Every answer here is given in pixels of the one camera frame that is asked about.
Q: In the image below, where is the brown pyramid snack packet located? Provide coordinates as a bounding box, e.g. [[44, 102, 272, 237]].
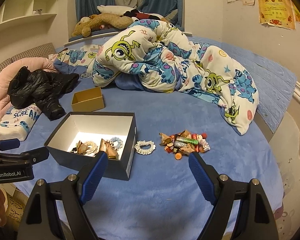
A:
[[159, 133, 172, 146], [74, 141, 89, 155], [99, 139, 118, 159]]

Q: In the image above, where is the cream crochet scrunchie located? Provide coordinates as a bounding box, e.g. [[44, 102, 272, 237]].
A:
[[84, 141, 98, 155]]

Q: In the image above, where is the light blue crochet scrunchie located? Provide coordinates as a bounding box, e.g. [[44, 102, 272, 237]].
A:
[[109, 137, 123, 150]]

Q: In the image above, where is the scream print pillow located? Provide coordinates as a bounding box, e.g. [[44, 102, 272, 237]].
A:
[[0, 104, 41, 141]]

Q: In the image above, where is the orange round candy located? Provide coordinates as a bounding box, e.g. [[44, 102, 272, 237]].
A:
[[175, 153, 183, 160]]

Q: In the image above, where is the pink quilted blanket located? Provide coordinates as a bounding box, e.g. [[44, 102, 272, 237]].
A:
[[0, 57, 58, 121]]

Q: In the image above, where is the green snack stick packet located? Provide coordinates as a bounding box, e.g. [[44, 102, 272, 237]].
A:
[[176, 137, 199, 145]]

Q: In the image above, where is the dark open shoe box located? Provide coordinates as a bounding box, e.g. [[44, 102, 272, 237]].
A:
[[44, 112, 137, 180]]

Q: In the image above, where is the black puffer jacket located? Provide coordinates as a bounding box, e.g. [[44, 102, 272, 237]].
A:
[[7, 66, 79, 121]]

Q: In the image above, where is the white lace scrunchie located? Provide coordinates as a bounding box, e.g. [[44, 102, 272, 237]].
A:
[[134, 140, 156, 155]]

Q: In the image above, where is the small brown cardboard box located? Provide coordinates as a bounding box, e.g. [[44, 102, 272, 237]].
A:
[[71, 87, 105, 112]]

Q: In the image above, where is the monster cartoon comforter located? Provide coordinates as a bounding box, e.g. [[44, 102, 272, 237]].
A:
[[92, 20, 259, 135]]

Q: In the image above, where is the brown teddy bear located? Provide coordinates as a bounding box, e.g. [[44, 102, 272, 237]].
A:
[[71, 13, 134, 37]]

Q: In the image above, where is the yellow award certificate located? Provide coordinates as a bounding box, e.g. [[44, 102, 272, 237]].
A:
[[258, 0, 295, 30]]

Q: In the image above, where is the white wall shelf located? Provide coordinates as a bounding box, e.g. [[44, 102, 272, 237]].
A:
[[0, 0, 58, 32]]

